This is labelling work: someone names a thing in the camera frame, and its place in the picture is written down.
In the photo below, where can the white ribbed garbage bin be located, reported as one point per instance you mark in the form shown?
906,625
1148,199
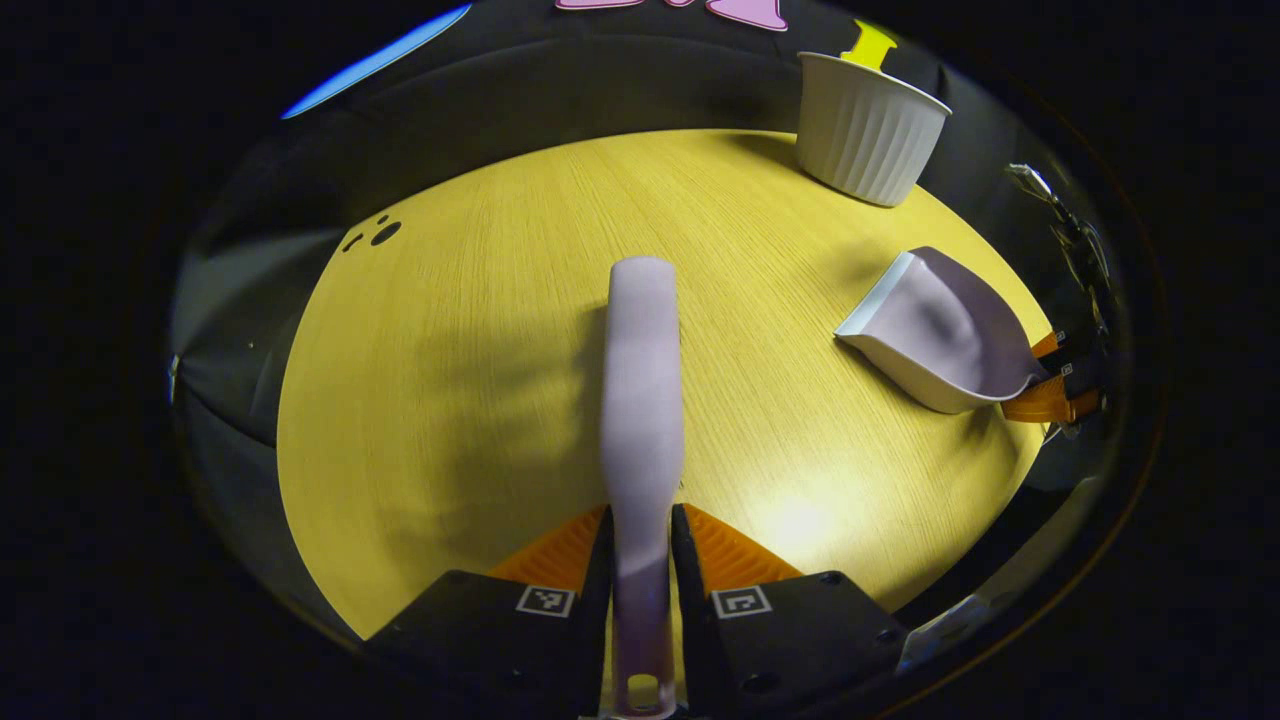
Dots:
860,140

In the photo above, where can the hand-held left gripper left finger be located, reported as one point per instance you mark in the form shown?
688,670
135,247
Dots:
500,650

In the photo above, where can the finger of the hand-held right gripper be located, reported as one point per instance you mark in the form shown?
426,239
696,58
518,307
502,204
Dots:
1048,345
1050,405

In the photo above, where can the wooden desktop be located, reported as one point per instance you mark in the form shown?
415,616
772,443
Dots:
450,400

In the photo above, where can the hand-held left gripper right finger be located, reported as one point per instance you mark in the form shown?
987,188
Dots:
800,640

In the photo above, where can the lilac dustpan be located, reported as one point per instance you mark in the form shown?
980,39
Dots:
950,330

